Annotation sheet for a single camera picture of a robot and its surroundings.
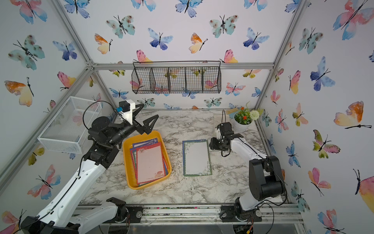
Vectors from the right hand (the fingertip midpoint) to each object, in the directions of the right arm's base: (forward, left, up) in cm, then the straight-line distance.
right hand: (214, 143), depth 91 cm
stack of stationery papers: (-6, +52, -8) cm, 53 cm away
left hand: (-6, +31, +34) cm, 46 cm away
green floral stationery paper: (-8, +10, -9) cm, 16 cm away
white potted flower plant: (+17, -19, +6) cm, 26 cm away
